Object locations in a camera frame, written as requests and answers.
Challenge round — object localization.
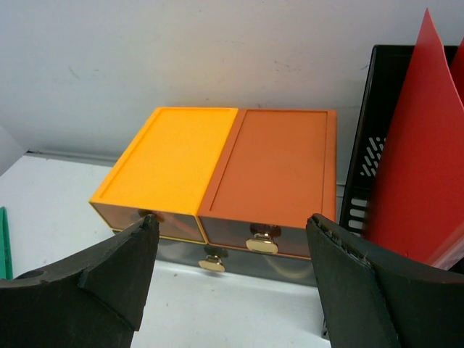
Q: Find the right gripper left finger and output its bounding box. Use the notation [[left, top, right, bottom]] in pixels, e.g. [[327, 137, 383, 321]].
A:
[[1, 214, 160, 347]]

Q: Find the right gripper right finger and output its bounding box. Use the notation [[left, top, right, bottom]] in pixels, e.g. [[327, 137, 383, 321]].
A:
[[306, 214, 463, 347]]

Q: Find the green notebook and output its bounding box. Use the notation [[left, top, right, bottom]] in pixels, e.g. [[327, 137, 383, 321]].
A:
[[0, 207, 13, 280]]

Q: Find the grey bottom drawer box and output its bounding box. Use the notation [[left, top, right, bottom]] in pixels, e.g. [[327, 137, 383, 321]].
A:
[[112, 228, 318, 287]]

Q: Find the red folder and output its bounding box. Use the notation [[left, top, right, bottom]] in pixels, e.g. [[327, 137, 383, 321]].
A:
[[365, 12, 463, 270]]

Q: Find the yellow drawer box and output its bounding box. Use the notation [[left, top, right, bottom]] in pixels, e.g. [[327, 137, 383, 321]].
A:
[[89, 107, 239, 244]]

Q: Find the orange drawer box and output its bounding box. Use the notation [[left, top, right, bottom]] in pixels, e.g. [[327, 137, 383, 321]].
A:
[[199, 109, 337, 259]]

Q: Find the black mesh file organizer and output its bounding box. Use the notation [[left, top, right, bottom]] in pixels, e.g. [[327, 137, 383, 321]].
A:
[[339, 43, 464, 276]]

